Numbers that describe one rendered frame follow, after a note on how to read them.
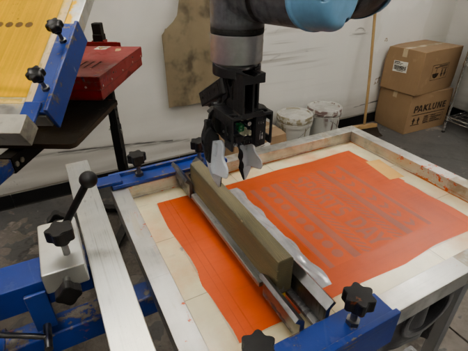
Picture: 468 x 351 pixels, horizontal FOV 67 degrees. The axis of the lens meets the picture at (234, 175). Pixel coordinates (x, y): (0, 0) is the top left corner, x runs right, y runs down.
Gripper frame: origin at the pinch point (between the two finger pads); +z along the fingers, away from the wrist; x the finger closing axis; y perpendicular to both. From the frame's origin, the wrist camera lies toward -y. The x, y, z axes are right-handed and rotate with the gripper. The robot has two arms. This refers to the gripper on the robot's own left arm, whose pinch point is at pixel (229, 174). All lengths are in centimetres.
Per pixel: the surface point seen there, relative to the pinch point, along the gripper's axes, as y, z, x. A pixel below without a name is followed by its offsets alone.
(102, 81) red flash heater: -88, 5, -6
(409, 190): 4, 16, 49
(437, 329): 14, 78, 76
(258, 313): 17.3, 16.1, -3.8
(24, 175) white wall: -199, 92, -52
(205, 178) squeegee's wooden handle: -10.0, 6.2, -0.6
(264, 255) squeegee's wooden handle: 14.0, 7.3, -1.2
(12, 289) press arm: 2.3, 7.8, -36.6
